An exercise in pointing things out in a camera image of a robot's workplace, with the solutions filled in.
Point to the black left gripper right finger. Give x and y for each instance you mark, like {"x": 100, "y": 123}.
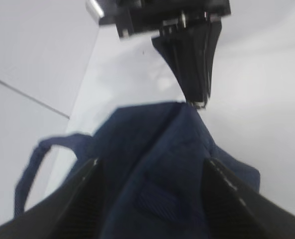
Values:
{"x": 233, "y": 210}

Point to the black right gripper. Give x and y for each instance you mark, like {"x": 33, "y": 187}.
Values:
{"x": 188, "y": 50}

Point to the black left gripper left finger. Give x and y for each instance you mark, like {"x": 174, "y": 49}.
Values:
{"x": 73, "y": 211}

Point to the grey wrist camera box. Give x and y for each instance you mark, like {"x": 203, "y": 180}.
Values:
{"x": 95, "y": 8}

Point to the navy blue lunch bag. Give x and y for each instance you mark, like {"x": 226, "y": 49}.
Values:
{"x": 152, "y": 159}

